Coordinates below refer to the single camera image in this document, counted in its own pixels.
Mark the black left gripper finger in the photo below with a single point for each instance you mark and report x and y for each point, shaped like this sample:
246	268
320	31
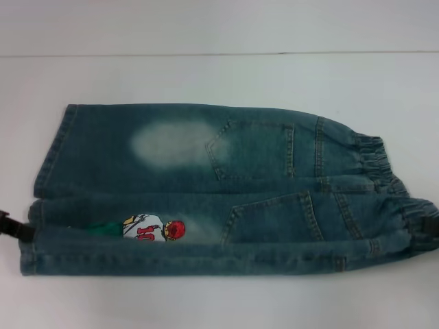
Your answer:
13	228

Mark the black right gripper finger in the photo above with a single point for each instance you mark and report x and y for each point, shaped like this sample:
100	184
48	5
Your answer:
430	227

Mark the blue denim shorts basketball print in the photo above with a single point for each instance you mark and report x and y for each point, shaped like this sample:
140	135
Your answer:
171	171

